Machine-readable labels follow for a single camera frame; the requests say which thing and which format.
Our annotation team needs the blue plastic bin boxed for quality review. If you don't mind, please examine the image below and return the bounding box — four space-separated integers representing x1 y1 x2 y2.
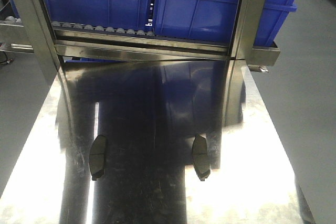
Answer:
153 0 297 47
44 0 152 32

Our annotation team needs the left blue plastic bin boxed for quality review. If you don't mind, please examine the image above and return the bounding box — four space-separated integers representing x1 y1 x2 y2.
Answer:
44 0 152 32

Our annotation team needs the stainless steel rack frame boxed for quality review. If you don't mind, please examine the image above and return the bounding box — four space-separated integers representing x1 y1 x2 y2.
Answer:
0 0 281 74

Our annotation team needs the brake pad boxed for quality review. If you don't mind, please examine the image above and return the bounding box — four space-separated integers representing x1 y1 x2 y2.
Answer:
89 135 107 181
192 135 211 181

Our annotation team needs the right blue plastic bin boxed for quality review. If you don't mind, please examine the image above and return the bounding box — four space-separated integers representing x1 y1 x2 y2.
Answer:
153 0 297 47

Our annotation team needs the grey roller track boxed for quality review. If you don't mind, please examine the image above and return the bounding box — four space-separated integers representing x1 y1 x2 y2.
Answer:
51 21 155 37

